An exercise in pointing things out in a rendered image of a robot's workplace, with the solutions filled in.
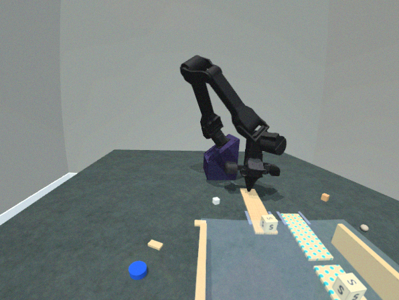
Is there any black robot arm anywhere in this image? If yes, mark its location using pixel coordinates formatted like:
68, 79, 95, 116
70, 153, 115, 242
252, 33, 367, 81
180, 55, 287, 178

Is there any blue short cylinder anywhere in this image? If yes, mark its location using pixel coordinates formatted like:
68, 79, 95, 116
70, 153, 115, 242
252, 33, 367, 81
129, 261, 147, 280

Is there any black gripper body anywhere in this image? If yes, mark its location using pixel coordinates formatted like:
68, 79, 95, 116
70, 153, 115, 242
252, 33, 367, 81
224, 148, 281, 176

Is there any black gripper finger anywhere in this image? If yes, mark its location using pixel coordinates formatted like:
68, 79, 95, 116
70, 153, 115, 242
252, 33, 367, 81
240, 171, 250, 192
249, 177, 259, 191

